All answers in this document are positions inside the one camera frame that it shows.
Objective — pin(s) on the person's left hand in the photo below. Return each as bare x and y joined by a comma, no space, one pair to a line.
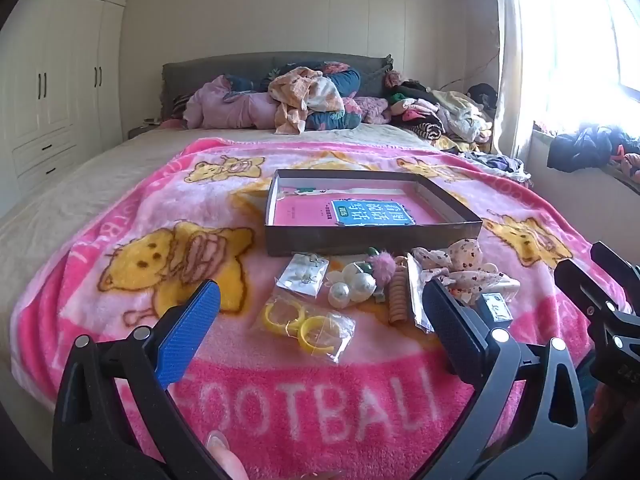
227,460

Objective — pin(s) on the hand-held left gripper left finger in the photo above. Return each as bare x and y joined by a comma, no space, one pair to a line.
192,322

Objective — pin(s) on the pink quilt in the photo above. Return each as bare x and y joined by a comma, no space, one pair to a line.
225,107

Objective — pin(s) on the white wardrobe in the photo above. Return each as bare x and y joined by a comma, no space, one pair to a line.
55,70

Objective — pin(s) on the small blue box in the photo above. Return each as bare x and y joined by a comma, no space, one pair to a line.
497,307

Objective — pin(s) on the cream cloud hair claw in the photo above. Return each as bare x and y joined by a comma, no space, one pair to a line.
506,285

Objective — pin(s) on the dark clothes on windowsill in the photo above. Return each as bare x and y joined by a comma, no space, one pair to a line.
585,147

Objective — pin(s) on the pile of clothes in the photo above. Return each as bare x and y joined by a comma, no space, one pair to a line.
440,110

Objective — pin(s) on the bag of clothes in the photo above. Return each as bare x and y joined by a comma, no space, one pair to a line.
500,164

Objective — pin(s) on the orange patterned cloth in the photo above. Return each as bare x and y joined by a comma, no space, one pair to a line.
295,90

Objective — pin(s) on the yellow hoops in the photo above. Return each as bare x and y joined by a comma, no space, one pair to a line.
310,332

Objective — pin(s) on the pink pompom hair clip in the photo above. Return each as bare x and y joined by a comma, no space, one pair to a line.
382,266

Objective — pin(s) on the nightstand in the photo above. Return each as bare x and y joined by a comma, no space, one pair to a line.
145,129

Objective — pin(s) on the pink book with blue label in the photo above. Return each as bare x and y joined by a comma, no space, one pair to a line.
305,212

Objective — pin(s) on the shallow cardboard box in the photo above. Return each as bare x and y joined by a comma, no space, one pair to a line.
370,240

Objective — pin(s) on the grey padded headboard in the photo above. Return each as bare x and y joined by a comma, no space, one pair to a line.
210,67

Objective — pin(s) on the dark floral quilt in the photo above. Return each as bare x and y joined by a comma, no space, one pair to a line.
345,80

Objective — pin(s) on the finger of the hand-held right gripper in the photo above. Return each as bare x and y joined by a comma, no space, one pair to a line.
582,290
615,265

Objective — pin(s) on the window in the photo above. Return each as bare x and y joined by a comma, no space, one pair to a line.
590,40

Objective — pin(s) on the pearl hair clip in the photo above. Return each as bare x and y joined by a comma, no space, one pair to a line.
357,287

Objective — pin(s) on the pink printed blanket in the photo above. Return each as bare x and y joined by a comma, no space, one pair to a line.
150,200

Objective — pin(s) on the earring card in clear packet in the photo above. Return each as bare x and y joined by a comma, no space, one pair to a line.
302,275

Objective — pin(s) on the cream curtain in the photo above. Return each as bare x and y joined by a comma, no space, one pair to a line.
510,60

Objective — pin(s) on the bed with beige sheet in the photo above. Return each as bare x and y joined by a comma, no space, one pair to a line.
100,170

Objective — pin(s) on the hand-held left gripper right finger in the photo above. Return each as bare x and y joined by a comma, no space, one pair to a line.
450,322

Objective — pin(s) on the floral fabric scrunchie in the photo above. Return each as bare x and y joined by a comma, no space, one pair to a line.
462,260

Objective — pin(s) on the long clear plastic packet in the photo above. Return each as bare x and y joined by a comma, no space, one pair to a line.
417,300

